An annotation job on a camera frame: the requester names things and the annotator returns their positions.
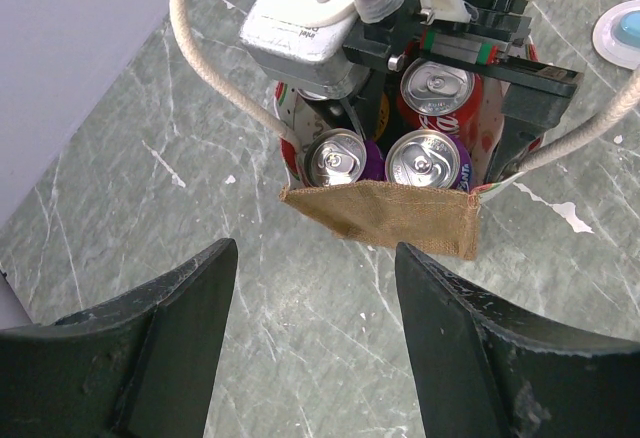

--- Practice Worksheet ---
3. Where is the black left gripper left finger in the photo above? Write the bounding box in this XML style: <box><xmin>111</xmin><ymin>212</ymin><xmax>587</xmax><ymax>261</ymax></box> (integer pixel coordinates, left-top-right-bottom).
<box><xmin>1</xmin><ymin>238</ymin><xmax>238</xmax><ymax>437</ymax></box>

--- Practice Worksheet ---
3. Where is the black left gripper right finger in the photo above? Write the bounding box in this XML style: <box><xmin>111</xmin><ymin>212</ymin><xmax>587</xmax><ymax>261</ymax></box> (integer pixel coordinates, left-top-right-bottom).
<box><xmin>395</xmin><ymin>243</ymin><xmax>639</xmax><ymax>437</ymax></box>

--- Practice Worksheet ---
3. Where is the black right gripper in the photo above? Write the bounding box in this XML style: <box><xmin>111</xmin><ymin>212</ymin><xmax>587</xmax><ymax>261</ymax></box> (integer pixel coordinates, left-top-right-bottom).
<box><xmin>304</xmin><ymin>0</ymin><xmax>583</xmax><ymax>180</ymax></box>

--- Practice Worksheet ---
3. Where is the red cola can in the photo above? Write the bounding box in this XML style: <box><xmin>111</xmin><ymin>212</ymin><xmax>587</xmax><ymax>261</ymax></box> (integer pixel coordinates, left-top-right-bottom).
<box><xmin>396</xmin><ymin>59</ymin><xmax>483</xmax><ymax>151</ymax></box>

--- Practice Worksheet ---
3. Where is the purple fanta can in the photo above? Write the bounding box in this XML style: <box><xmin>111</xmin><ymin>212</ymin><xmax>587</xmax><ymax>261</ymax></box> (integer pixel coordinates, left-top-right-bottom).
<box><xmin>385</xmin><ymin>129</ymin><xmax>473</xmax><ymax>193</ymax></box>
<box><xmin>303</xmin><ymin>128</ymin><xmax>385</xmax><ymax>187</ymax></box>

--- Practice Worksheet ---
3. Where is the watermelon canvas bag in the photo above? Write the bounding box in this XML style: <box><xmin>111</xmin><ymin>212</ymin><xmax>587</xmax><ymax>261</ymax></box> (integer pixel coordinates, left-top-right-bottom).
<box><xmin>169</xmin><ymin>0</ymin><xmax>639</xmax><ymax>260</ymax></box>

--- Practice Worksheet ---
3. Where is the purple Fanta can front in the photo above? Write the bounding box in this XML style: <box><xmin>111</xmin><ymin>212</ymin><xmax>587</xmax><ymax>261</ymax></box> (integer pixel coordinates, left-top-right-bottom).
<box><xmin>303</xmin><ymin>128</ymin><xmax>385</xmax><ymax>187</ymax></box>

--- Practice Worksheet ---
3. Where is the black yellow beverage can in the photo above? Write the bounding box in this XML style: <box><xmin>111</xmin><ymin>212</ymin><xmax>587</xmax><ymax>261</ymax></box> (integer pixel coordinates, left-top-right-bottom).
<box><xmin>372</xmin><ymin>93</ymin><xmax>390</xmax><ymax>142</ymax></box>

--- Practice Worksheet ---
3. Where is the blue correction tape package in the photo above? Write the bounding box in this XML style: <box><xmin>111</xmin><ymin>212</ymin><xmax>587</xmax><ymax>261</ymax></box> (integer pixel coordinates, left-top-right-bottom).
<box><xmin>592</xmin><ymin>0</ymin><xmax>640</xmax><ymax>70</ymax></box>

